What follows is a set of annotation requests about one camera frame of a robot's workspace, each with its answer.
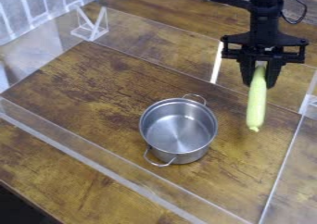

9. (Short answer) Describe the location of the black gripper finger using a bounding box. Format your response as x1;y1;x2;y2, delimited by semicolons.
239;56;255;86
265;58;285;89

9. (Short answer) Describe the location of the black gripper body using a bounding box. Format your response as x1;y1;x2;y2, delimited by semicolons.
221;5;309;64

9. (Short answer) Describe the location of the black bar on table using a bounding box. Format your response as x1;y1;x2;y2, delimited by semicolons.
207;0;253;10

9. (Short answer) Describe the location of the stainless steel pot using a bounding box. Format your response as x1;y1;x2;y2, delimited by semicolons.
139;93;218;168

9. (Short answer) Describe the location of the clear acrylic triangle stand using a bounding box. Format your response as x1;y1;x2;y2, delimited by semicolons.
71;7;108;42

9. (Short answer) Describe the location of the clear acrylic barrier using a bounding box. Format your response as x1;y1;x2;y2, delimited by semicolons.
0;97;251;224

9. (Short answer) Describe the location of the black cable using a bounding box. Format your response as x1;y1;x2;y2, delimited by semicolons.
280;0;309;25

